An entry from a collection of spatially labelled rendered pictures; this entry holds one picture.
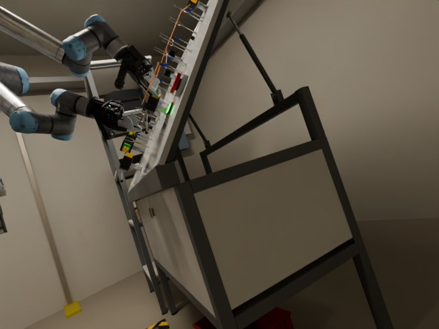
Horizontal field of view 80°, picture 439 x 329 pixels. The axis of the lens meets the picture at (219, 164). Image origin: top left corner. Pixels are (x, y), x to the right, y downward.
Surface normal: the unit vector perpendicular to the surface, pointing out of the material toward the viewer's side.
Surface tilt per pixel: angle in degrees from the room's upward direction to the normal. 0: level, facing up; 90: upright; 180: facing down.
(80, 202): 90
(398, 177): 90
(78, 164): 90
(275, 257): 90
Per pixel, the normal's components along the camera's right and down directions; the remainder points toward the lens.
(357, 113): -0.78, 0.24
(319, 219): 0.39, -0.17
